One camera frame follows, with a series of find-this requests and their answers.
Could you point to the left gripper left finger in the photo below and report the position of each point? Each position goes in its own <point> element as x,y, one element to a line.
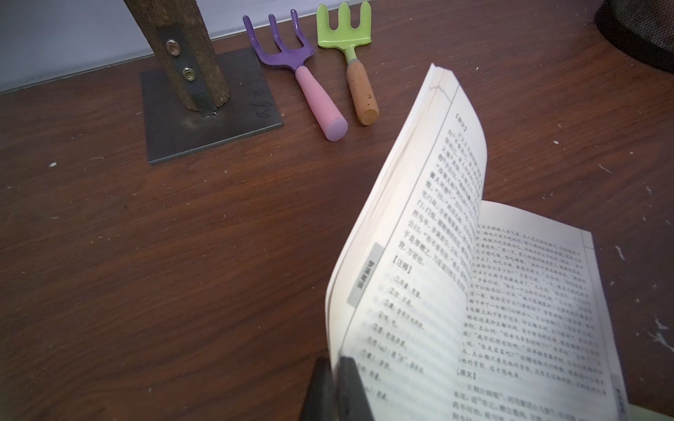
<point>319,403</point>

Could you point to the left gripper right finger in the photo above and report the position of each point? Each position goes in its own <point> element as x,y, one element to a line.
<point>353,404</point>

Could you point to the dark blue paperback book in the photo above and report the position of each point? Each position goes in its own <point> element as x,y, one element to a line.
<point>457,308</point>

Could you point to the green sticky note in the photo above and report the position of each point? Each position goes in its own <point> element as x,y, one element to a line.
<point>638,413</point>

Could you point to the purple toy garden fork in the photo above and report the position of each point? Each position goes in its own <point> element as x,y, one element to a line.
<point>331,121</point>

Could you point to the green toy garden rake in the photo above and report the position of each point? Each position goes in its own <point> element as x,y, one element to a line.
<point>347,39</point>

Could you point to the mesh waste bin with liner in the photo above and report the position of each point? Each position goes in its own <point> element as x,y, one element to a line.
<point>641,29</point>

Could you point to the dark metal tree base plate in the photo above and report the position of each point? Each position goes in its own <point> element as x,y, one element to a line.
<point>172,131</point>

